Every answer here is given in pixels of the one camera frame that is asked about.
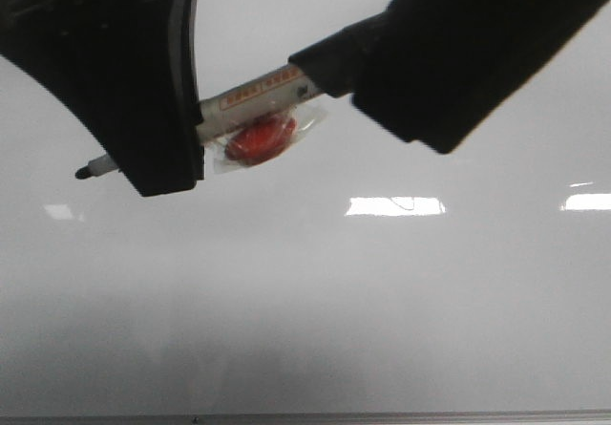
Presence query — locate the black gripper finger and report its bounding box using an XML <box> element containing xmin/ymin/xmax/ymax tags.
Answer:
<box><xmin>289</xmin><ymin>0</ymin><xmax>609</xmax><ymax>154</ymax></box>
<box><xmin>1</xmin><ymin>0</ymin><xmax>203</xmax><ymax>197</ymax></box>

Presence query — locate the white whiteboard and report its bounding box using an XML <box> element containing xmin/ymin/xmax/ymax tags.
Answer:
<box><xmin>1</xmin><ymin>9</ymin><xmax>610</xmax><ymax>416</ymax></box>

